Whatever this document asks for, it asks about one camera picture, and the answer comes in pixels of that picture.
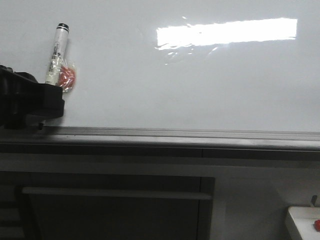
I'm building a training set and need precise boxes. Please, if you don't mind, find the grey whiteboard stand frame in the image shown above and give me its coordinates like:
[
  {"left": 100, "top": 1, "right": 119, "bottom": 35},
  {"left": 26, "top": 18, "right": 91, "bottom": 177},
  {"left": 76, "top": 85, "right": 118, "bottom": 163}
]
[{"left": 0, "top": 153, "right": 320, "bottom": 240}]

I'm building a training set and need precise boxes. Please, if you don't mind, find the white box with red button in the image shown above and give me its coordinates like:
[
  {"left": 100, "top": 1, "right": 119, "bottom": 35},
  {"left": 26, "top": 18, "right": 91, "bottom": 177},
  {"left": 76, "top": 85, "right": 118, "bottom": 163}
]
[{"left": 285, "top": 195, "right": 320, "bottom": 240}]

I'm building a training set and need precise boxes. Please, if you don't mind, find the white whiteboard marker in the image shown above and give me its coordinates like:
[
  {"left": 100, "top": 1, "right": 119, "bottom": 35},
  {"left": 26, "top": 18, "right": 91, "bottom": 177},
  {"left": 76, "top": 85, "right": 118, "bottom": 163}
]
[{"left": 45, "top": 23, "right": 70, "bottom": 86}]

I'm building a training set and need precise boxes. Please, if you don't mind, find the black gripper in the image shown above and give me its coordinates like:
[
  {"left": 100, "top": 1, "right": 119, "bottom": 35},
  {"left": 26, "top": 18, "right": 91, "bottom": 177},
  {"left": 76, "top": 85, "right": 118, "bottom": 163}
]
[{"left": 0, "top": 65, "right": 65, "bottom": 130}]

